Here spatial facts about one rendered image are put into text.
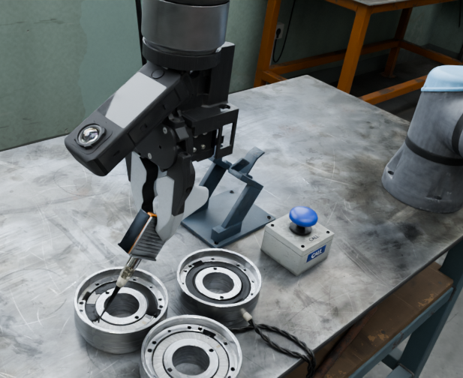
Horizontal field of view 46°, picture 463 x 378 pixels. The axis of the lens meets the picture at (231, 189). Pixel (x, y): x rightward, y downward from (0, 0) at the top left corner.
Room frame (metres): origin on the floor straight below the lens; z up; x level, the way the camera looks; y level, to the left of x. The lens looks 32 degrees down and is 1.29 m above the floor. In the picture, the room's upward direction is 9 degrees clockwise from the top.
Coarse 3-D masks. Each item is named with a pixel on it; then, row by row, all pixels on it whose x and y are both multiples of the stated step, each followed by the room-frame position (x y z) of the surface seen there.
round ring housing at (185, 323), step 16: (176, 320) 0.43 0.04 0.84; (192, 320) 0.44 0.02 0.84; (208, 320) 0.44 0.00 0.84; (160, 336) 0.41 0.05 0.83; (224, 336) 0.42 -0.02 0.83; (144, 352) 0.38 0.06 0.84; (176, 352) 0.40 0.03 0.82; (192, 352) 0.41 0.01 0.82; (208, 352) 0.40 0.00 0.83; (240, 352) 0.40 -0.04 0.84; (144, 368) 0.36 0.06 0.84; (208, 368) 0.38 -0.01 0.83; (240, 368) 0.38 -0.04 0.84
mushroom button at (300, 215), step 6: (294, 210) 0.63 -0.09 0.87; (300, 210) 0.63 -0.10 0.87; (306, 210) 0.63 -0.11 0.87; (312, 210) 0.64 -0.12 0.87; (294, 216) 0.62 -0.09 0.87; (300, 216) 0.62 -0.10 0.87; (306, 216) 0.62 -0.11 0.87; (312, 216) 0.62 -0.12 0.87; (294, 222) 0.61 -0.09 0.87; (300, 222) 0.61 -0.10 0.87; (306, 222) 0.61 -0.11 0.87; (312, 222) 0.62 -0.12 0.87; (300, 228) 0.62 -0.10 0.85
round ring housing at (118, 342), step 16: (96, 272) 0.48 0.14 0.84; (112, 272) 0.49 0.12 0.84; (144, 272) 0.50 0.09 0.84; (80, 288) 0.45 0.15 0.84; (128, 288) 0.48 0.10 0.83; (160, 288) 0.48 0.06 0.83; (80, 304) 0.44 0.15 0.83; (96, 304) 0.44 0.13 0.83; (112, 304) 0.46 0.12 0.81; (128, 304) 0.47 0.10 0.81; (144, 304) 0.45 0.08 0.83; (160, 304) 0.46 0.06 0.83; (80, 320) 0.41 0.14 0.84; (112, 320) 0.42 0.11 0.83; (128, 320) 0.43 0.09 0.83; (160, 320) 0.43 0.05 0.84; (96, 336) 0.40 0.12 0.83; (112, 336) 0.40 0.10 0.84; (128, 336) 0.40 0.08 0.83; (144, 336) 0.41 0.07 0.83; (112, 352) 0.40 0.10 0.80; (128, 352) 0.41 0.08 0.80
